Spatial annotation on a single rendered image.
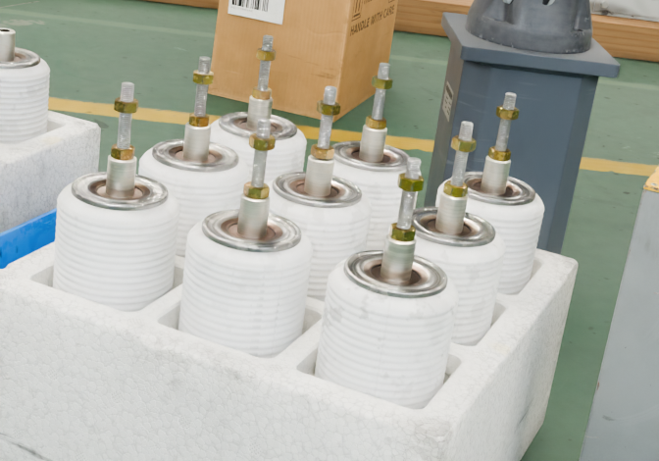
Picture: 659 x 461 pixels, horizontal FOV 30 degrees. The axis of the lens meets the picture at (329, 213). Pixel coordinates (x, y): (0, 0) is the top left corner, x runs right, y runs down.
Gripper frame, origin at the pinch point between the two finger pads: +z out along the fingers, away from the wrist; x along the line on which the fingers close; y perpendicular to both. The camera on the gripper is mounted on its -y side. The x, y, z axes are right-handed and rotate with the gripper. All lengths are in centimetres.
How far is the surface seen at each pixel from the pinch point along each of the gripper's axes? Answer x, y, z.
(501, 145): -0.4, 1.2, 14.0
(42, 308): 39.4, 0.2, 26.0
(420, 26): -84, 157, 41
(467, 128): 8.6, -6.5, 9.7
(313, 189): 16.8, 2.1, 17.8
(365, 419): 22.0, -20.3, 25.9
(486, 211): 2.1, -2.1, 18.8
